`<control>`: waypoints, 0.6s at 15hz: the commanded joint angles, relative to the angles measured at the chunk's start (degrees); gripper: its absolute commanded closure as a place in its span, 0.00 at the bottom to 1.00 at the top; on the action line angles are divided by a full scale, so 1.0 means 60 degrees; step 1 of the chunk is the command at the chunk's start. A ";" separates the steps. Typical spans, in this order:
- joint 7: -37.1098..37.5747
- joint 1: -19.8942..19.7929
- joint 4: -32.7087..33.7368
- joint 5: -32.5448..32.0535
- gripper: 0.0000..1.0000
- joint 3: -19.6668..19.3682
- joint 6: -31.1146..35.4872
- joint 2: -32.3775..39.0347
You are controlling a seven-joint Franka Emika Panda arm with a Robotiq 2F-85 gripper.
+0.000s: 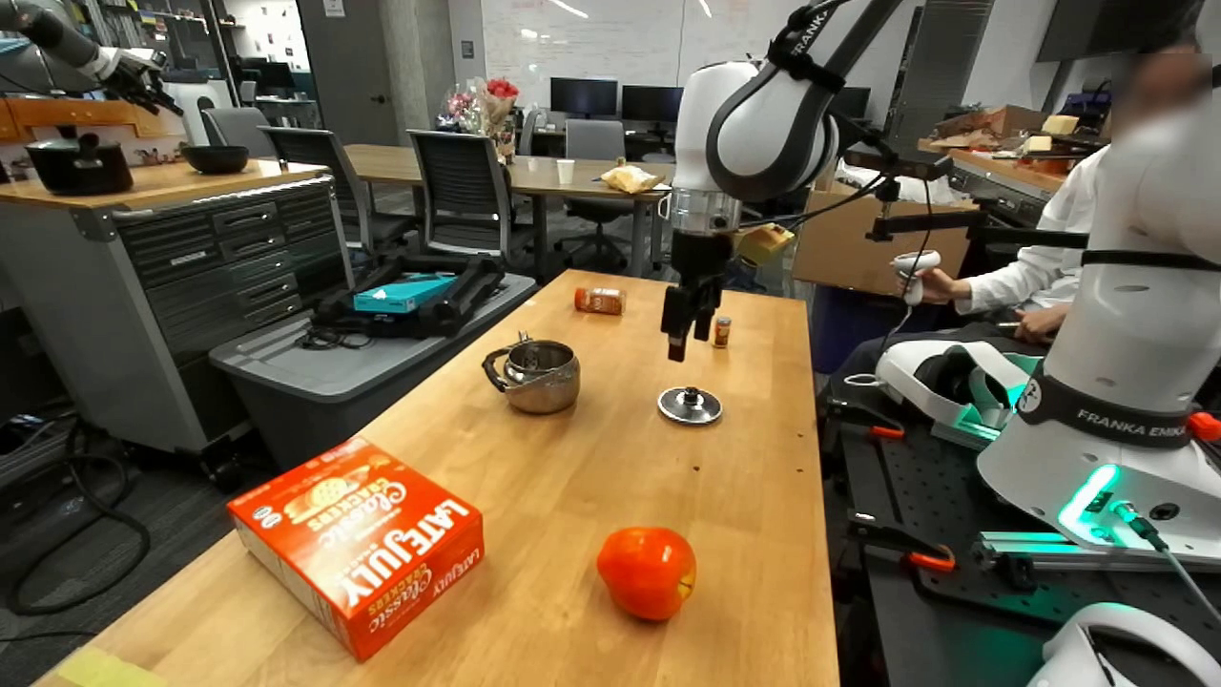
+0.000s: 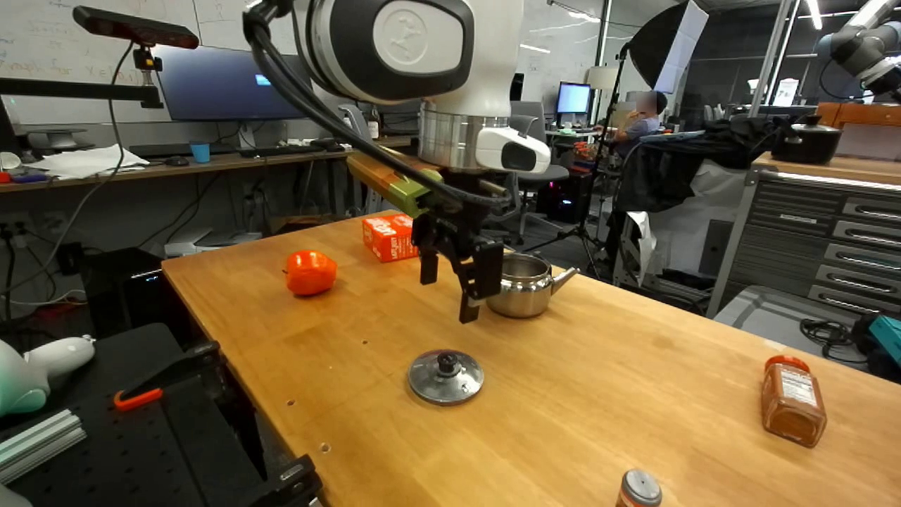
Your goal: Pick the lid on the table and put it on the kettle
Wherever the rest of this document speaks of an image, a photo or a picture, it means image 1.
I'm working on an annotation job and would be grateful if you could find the round silver kettle lid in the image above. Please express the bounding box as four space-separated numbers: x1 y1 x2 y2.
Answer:
658 384 720 426

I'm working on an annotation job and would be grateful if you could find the white VR headset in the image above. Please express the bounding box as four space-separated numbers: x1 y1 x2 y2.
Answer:
874 338 1039 447

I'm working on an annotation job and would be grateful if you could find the grey metal drawer cabinet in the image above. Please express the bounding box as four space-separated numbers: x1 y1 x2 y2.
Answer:
0 159 351 455

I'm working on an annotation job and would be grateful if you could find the person in white shirt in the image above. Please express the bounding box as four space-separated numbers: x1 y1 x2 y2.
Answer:
924 34 1202 343

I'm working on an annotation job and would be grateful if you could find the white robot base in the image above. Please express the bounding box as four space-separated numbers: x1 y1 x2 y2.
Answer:
978 61 1221 560

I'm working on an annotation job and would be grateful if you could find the black cable on floor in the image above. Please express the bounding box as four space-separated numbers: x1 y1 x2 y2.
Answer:
0 416 157 623

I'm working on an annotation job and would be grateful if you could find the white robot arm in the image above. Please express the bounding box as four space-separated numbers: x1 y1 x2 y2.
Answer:
659 0 902 361

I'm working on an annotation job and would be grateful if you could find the grey mesh office chair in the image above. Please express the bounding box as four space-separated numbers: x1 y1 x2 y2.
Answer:
412 130 510 258

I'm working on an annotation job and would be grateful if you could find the black pot on cabinet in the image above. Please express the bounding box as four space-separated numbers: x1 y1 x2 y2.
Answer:
28 135 135 195

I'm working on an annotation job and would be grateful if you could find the white handheld controller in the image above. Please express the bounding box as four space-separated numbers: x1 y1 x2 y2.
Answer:
893 249 943 304

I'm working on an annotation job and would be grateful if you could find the red orange tomato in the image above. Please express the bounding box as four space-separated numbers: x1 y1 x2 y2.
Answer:
595 528 697 623

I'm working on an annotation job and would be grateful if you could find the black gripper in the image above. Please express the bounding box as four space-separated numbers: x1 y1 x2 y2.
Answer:
659 232 733 361

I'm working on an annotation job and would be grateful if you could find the small silver metal kettle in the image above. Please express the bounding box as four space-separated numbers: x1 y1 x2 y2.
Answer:
482 336 579 416

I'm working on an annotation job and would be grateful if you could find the black bowl on cabinet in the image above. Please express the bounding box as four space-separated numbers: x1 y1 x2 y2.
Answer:
180 144 250 176

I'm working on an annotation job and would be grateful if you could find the small brown wooden block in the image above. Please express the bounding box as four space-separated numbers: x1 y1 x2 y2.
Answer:
714 317 733 349

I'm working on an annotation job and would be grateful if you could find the black and teal bag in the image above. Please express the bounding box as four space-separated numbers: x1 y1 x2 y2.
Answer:
303 258 504 349

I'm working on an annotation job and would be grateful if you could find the yellow green sponge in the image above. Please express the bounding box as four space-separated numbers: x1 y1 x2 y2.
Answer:
47 648 164 687

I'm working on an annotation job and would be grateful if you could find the small orange labelled can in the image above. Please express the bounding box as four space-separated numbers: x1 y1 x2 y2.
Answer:
574 286 621 317

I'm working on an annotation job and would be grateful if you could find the orange handled clamp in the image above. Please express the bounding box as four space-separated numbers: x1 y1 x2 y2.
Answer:
852 513 958 578

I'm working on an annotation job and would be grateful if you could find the orange Late July cracker box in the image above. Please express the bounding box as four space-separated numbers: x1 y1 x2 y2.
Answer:
228 440 484 660

